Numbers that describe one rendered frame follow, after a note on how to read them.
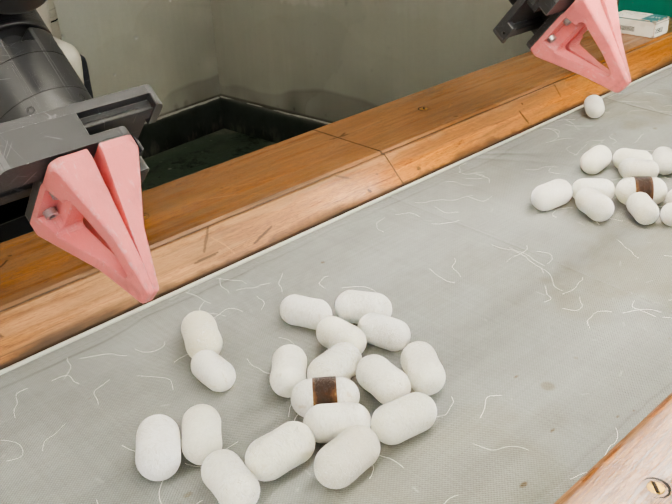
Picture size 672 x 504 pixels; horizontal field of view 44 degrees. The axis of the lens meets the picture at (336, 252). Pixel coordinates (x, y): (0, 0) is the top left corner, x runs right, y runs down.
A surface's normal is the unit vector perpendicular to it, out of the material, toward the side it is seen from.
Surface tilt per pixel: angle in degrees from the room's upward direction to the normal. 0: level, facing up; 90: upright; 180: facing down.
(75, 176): 63
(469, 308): 0
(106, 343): 0
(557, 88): 45
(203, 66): 89
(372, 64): 90
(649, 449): 0
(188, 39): 90
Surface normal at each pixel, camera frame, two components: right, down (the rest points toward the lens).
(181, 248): 0.46, -0.40
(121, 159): 0.59, -0.13
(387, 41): -0.66, 0.38
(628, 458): -0.04, -0.88
